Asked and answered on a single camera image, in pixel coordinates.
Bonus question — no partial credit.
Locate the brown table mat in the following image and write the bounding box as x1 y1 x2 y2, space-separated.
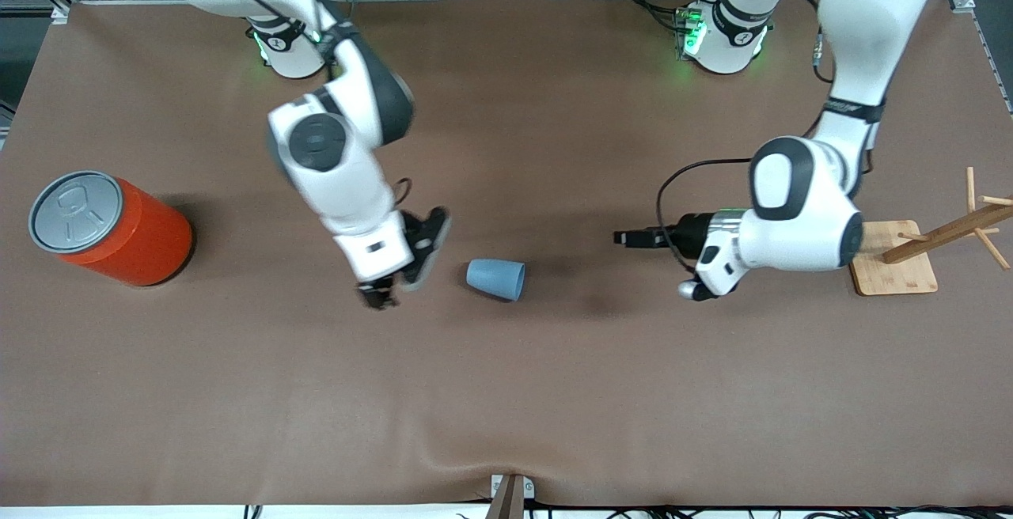
0 0 1013 508

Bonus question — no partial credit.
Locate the grey metal table clamp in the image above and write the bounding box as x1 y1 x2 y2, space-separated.
484 473 536 519

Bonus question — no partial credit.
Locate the red can with grey lid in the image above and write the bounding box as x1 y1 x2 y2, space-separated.
28 171 194 288

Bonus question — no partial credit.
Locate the light blue plastic cup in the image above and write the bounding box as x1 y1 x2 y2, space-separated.
465 258 526 301

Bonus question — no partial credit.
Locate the wooden mug tree stand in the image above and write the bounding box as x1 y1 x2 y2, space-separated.
851 167 1013 297

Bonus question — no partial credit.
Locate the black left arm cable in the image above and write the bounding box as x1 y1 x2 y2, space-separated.
655 157 761 275

